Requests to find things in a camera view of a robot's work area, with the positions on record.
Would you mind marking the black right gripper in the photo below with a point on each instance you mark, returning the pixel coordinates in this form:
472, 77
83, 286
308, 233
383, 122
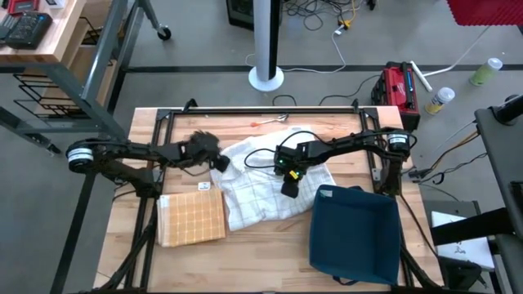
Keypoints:
298, 159

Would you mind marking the white plastic tube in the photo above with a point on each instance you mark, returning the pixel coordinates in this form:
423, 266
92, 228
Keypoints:
421, 75

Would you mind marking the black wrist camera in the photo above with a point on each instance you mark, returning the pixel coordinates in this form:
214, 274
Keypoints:
290, 188
221, 163

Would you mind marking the yellow checked towel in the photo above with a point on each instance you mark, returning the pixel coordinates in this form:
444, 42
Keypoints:
192, 218

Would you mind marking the green wipes canister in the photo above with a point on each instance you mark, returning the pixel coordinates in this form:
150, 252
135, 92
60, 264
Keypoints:
486, 72

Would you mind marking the black aluminium table frame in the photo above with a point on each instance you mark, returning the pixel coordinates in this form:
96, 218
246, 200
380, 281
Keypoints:
253, 110

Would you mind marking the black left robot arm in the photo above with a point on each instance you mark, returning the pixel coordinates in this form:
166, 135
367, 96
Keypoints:
122, 153

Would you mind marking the navy fabric storage bin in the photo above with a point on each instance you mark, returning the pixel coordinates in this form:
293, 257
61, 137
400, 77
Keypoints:
355, 234

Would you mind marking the white waffle towel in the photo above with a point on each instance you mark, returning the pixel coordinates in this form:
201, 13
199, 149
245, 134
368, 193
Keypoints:
253, 192

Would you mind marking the black floor box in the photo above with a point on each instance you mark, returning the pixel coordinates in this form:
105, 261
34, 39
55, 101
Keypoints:
241, 12

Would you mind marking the red black tool case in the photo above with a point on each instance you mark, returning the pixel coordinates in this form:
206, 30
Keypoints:
396, 87

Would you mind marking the black keypad device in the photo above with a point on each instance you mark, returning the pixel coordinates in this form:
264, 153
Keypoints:
28, 30

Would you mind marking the small white box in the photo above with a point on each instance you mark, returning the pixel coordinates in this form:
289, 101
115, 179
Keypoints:
55, 2

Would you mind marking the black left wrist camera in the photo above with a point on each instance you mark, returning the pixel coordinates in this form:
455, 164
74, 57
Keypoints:
221, 163

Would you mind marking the black caster wheel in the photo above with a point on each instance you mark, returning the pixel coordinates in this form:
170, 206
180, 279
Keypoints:
164, 32

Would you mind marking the orange power plug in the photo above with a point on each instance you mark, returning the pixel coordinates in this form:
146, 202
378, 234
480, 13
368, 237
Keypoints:
345, 23

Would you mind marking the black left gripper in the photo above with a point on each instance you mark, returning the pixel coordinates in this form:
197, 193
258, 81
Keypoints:
200, 149

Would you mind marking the red foam panel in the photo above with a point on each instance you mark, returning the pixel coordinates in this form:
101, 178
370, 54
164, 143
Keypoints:
486, 10

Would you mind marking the white paper sheet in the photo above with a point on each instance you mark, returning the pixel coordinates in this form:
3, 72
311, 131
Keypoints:
470, 251

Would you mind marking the red flat device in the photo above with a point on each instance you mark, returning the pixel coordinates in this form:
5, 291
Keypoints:
22, 6

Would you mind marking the yellow white wipes canister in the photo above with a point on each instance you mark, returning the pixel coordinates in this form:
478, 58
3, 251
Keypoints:
440, 100

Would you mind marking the grey equipment cart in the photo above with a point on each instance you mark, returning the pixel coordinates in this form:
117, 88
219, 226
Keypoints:
502, 163

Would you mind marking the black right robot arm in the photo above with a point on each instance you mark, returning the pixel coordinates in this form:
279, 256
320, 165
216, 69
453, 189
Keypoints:
359, 141

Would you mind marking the wooden workbench grey frame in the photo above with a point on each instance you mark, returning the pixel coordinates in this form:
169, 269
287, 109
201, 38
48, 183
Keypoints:
41, 45

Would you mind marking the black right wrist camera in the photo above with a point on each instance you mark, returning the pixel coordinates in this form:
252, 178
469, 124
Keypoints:
290, 188

